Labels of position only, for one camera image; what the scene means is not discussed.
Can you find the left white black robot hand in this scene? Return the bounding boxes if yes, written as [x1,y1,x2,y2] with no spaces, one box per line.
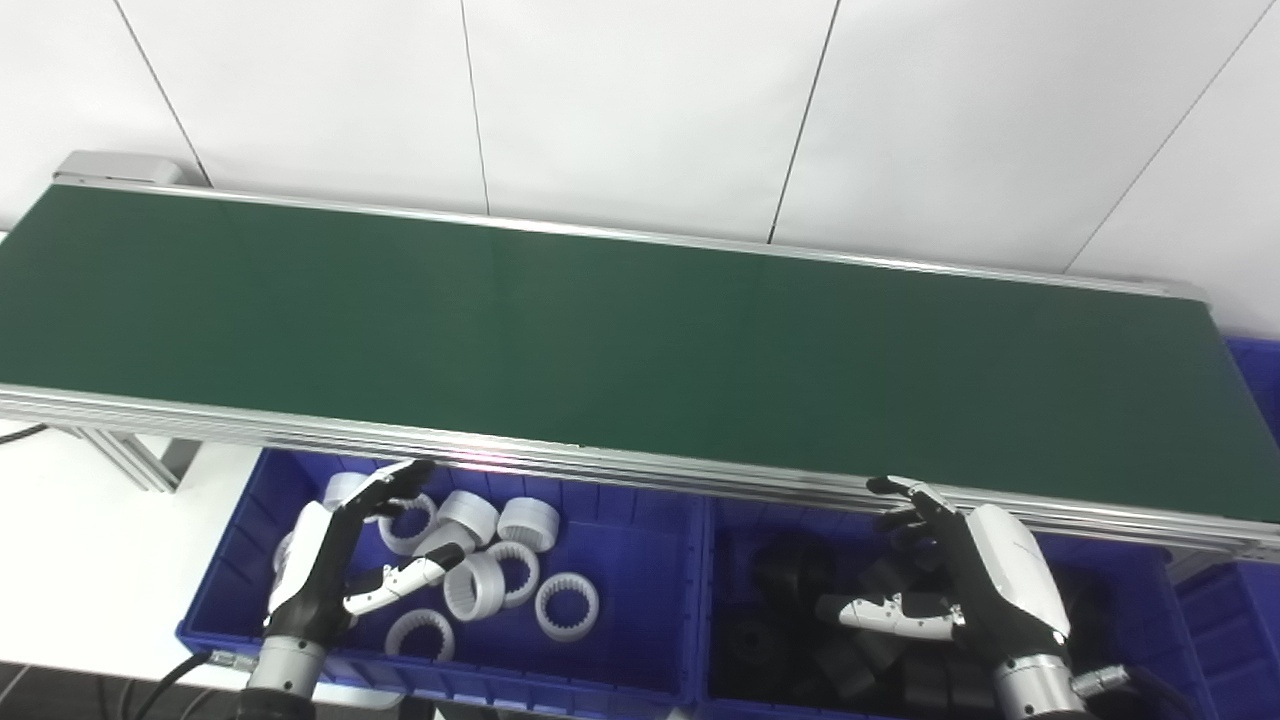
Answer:
[265,458,469,641]

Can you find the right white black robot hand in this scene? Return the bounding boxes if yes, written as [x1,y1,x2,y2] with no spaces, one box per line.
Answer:
[815,475,1073,669]

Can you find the blue bin holding black parts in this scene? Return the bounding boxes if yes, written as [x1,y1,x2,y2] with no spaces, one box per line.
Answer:
[700,495,1217,720]

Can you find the aluminium conveyor support leg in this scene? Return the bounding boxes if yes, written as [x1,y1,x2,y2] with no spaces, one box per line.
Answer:
[60,425,201,493]

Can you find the empty blue plastic bin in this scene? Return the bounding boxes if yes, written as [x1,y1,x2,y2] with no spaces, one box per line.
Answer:
[1175,335,1280,720]

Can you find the green conveyor belt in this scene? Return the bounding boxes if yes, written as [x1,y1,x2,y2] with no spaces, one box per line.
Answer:
[0,183,1280,523]
[0,178,1280,563]

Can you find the blue bin holding white parts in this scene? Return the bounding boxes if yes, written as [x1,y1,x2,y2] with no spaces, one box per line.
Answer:
[178,447,707,706]

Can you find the grey conveyor motor box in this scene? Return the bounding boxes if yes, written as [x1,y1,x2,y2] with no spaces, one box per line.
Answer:
[52,150,187,189]

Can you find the black toothed ring part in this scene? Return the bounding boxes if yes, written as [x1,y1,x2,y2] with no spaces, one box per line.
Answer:
[722,615,791,683]
[810,640,881,701]
[752,535,831,603]
[900,655,953,711]

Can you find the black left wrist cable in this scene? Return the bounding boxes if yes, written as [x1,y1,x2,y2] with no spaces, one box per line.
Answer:
[130,648,263,720]

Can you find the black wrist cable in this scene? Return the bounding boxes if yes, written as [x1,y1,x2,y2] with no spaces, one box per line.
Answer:
[1070,663,1201,720]
[130,648,263,720]

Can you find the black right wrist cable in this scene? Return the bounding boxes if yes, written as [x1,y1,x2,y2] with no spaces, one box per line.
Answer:
[1070,663,1201,720]

